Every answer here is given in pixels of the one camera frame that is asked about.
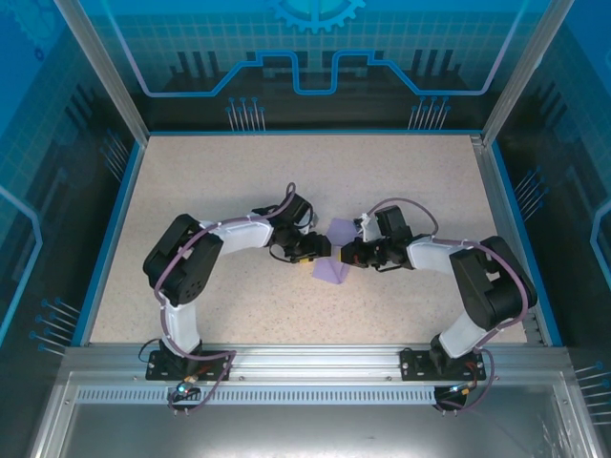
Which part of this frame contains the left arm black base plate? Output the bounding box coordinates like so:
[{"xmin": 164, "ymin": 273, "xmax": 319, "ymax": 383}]
[{"xmin": 145, "ymin": 349, "xmax": 234, "ymax": 383}]

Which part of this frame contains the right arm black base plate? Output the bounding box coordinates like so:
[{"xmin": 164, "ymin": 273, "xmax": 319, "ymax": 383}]
[{"xmin": 399, "ymin": 347, "xmax": 485, "ymax": 383}]

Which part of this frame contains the aluminium frame post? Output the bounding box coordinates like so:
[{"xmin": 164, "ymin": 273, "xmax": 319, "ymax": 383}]
[
  {"xmin": 480, "ymin": 0, "xmax": 574, "ymax": 147},
  {"xmin": 53, "ymin": 0, "xmax": 150, "ymax": 145}
]

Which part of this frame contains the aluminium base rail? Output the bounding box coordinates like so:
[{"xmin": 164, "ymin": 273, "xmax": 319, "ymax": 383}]
[{"xmin": 61, "ymin": 345, "xmax": 574, "ymax": 384}]

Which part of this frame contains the purple paper sheet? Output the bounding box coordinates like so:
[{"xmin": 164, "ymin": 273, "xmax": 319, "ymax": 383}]
[{"xmin": 310, "ymin": 218, "xmax": 358, "ymax": 286}]

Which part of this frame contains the aluminium side rail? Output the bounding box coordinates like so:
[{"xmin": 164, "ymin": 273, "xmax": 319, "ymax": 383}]
[{"xmin": 470, "ymin": 135, "xmax": 545, "ymax": 345}]

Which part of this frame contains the slotted cable duct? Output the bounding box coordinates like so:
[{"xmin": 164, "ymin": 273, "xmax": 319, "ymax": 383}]
[{"xmin": 75, "ymin": 386, "xmax": 438, "ymax": 406}]

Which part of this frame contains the left arm cable plug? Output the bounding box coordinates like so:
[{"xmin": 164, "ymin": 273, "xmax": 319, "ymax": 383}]
[{"xmin": 175, "ymin": 374, "xmax": 200, "ymax": 398}]

